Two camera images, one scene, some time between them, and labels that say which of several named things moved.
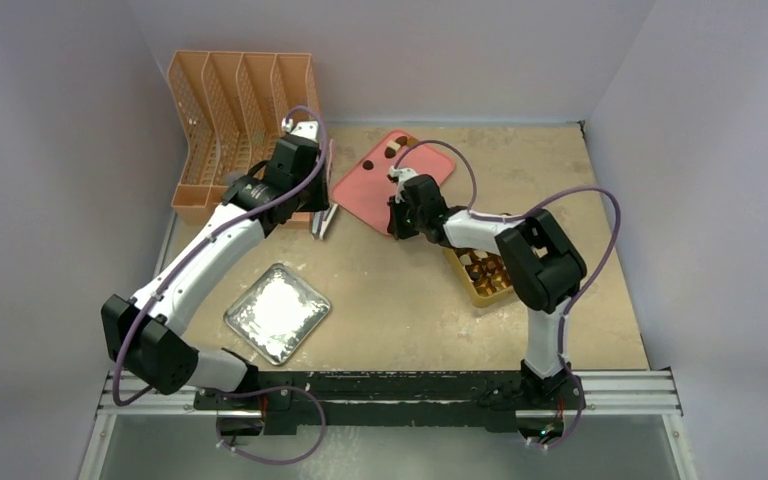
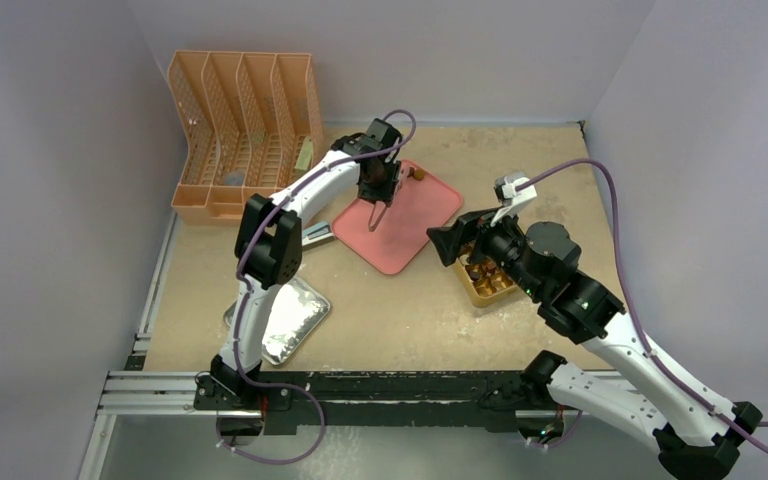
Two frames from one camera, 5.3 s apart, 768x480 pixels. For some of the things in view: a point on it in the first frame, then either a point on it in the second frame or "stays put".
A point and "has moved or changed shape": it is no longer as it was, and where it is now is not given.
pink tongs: (329, 171) has moved or changed shape
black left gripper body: (315, 202) -> (381, 187)
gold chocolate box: (483, 275) stays put
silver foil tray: (277, 313) stays put
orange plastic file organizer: (233, 106) stays put
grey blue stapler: (320, 221) -> (316, 235)
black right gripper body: (398, 221) -> (472, 232)
